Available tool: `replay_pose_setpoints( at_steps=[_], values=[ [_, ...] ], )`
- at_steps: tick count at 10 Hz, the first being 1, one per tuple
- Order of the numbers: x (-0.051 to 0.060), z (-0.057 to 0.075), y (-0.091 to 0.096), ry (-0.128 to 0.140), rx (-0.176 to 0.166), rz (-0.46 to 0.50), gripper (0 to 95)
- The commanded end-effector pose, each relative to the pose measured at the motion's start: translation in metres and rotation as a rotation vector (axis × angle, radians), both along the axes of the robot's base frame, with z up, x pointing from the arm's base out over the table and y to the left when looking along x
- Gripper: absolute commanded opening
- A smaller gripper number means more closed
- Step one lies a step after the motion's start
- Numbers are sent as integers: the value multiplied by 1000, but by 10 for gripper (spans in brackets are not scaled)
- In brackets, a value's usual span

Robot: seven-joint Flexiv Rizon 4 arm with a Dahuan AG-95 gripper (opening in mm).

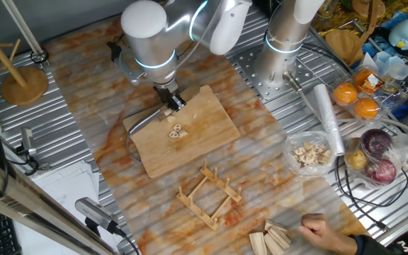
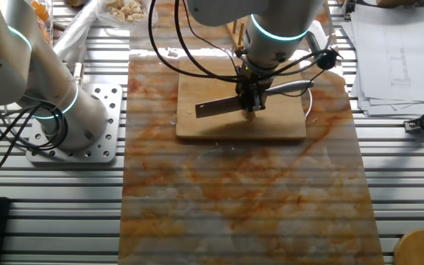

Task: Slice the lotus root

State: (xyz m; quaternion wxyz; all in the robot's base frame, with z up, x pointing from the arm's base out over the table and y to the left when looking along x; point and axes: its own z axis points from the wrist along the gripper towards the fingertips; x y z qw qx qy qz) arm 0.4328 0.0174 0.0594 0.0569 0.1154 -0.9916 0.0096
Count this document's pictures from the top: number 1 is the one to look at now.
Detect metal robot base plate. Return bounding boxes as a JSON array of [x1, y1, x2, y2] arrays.
[[234, 44, 315, 101]]

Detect bag of lotus root slices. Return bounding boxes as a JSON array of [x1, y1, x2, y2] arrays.
[[282, 130, 338, 177]]

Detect small grey camera on clamp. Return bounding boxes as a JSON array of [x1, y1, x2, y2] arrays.
[[18, 126, 39, 157]]

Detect steel kitchen cleaver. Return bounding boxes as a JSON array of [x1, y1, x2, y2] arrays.
[[127, 104, 176, 135]]

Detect orange fruit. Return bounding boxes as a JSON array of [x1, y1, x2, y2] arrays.
[[353, 68, 378, 91], [352, 97, 380, 120], [332, 81, 359, 106]]

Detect orange marble pattern mat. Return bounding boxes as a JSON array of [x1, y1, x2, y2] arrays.
[[43, 10, 368, 255]]

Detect red onion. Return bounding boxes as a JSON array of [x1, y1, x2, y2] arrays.
[[360, 127, 394, 159], [364, 159, 397, 186]]

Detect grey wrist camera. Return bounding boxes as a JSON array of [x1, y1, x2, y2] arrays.
[[106, 40, 145, 86]]

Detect light wooden block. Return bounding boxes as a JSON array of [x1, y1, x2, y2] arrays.
[[249, 232, 268, 255], [268, 226, 293, 250], [263, 232, 285, 255], [263, 219, 289, 233]]

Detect aluminium frame bar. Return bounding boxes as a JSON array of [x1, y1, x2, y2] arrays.
[[0, 151, 120, 255]]

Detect wooden stand with round base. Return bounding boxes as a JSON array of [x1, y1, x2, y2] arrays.
[[324, 0, 386, 67]]

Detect yellow patterned cloth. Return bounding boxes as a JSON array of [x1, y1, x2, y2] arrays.
[[312, 0, 408, 38]]

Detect wooden peg rack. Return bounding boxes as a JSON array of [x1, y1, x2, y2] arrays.
[[175, 158, 243, 232]]

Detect person's bare hand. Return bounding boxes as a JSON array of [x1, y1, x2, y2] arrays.
[[297, 212, 359, 255]]

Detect round wooden lid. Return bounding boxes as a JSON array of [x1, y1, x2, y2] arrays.
[[0, 0, 50, 107]]

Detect thin black cable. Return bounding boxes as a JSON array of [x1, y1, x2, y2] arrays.
[[334, 155, 408, 232]]

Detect light blue plush toy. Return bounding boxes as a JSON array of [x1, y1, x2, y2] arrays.
[[387, 17, 408, 50]]

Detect grey robot power cable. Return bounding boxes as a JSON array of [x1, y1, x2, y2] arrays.
[[282, 70, 408, 141]]

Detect stack of white papers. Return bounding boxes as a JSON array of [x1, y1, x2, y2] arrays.
[[12, 159, 120, 255]]

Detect wooden cutting board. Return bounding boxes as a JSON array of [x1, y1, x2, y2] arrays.
[[123, 84, 242, 179]]

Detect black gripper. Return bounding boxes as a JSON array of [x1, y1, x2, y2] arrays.
[[153, 81, 188, 113]]

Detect clear plastic measuring cup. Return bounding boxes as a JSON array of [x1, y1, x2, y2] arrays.
[[373, 51, 408, 81]]

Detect white tripod leg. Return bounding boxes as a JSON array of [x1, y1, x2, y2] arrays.
[[0, 0, 50, 65]]

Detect silver camera on mount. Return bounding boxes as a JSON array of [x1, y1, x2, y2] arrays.
[[74, 196, 120, 235]]

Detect clear plastic produce bag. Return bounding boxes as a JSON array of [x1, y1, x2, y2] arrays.
[[341, 127, 408, 191]]

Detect roll of clear plastic bags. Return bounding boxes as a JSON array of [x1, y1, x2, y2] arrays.
[[312, 83, 346, 157]]

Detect oranges in bag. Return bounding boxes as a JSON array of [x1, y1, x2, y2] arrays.
[[329, 64, 408, 125]]

